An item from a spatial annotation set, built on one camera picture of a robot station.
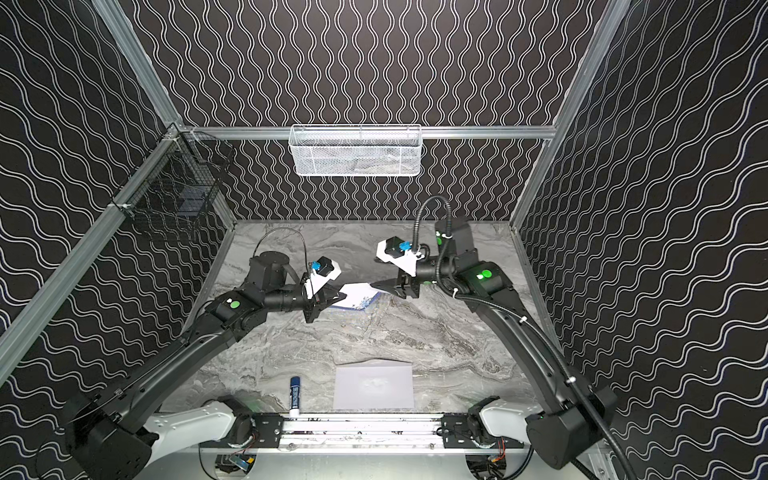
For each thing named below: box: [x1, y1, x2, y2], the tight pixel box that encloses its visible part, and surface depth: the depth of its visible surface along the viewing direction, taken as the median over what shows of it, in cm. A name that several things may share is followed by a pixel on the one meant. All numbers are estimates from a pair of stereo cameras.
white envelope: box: [333, 358, 415, 409], surface depth 84 cm
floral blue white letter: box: [331, 283, 380, 311], surface depth 76 cm
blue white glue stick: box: [289, 376, 301, 416], surface depth 80 cm
